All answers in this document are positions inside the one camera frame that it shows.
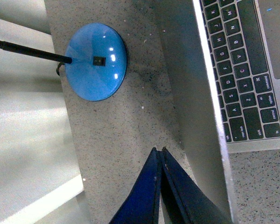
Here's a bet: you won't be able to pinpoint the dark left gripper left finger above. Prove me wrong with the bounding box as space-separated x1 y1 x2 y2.
110 148 161 224

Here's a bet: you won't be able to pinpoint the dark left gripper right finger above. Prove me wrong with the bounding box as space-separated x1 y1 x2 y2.
161 147 225 224

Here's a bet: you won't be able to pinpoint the silver laptop with black keyboard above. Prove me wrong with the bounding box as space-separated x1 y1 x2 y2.
154 0 280 224

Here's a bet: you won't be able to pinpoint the white vertical blinds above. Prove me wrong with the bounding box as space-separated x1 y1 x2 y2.
0 0 84 224

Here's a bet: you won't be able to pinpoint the blue desk lamp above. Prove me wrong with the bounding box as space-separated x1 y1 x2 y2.
0 23 127 101

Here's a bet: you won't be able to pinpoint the black lamp power cable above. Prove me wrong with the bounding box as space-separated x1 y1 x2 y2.
55 61 65 77

